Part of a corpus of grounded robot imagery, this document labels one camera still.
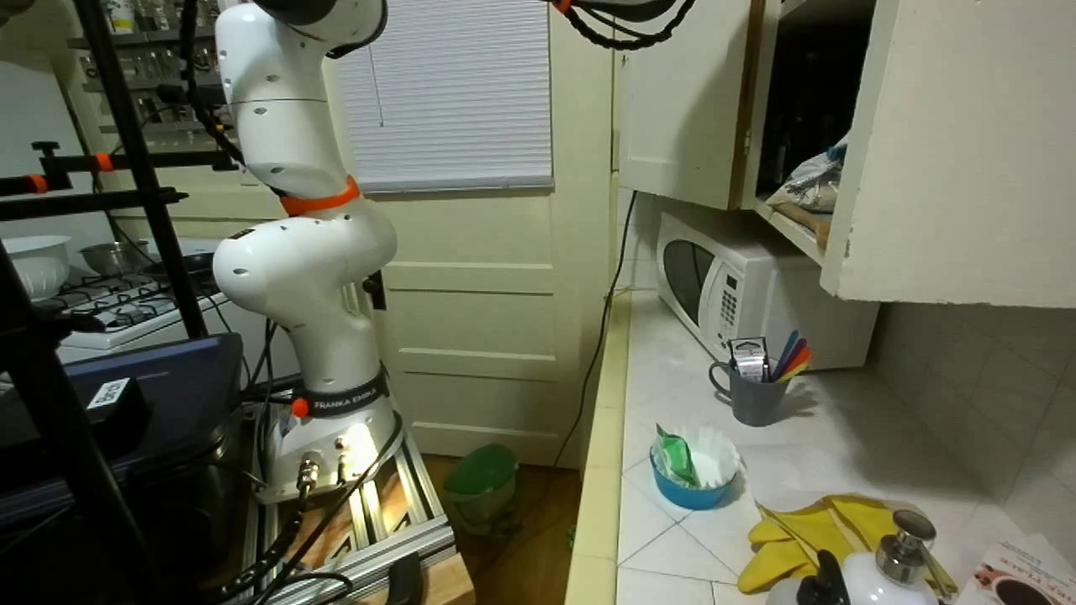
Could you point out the green packet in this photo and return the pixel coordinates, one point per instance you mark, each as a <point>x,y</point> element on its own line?
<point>673,459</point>

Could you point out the shelf with glassware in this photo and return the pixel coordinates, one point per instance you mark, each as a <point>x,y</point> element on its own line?
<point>162,77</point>

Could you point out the green trash bin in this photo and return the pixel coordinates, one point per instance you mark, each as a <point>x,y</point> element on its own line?
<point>483,472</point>

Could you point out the white microwave oven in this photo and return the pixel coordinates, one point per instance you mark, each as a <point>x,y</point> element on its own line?
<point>739,290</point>

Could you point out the white window blind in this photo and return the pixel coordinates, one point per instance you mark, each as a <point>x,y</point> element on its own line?
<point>448,102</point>

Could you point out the grey mug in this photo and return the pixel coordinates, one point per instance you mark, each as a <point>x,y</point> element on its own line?
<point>757,401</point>

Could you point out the blue bowl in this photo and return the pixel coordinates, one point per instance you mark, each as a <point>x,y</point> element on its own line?
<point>682,494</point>

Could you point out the blue pen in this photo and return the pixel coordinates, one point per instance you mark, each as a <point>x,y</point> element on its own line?
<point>788,346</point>

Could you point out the red pen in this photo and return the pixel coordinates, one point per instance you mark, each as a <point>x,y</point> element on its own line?
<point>797,365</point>

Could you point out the white printed bag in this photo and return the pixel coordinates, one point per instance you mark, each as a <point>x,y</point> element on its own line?
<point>817,179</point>

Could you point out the stove top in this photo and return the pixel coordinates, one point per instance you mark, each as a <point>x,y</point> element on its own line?
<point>122,302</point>

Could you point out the black metal stand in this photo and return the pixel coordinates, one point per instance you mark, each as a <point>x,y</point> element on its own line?
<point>134,146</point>

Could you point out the yellow banana bunch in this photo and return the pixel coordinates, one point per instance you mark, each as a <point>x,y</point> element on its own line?
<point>874,587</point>

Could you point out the black box with white label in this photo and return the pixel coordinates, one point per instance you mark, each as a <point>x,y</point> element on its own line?
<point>112,422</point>

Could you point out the cream cabinet door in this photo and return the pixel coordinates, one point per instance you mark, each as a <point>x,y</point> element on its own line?
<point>964,146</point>

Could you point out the black tripod leg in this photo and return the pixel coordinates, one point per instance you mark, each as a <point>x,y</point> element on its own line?
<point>55,424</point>

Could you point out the white bowl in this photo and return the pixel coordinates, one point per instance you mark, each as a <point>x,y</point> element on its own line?
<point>34,263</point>

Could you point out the printed magazine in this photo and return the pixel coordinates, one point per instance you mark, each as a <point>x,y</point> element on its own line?
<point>1026,571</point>

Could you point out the cream wall cabinet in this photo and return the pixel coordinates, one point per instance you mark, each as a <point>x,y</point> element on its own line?
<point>677,102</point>

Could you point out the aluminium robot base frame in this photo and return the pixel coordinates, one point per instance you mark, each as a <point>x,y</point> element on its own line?
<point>415,538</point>

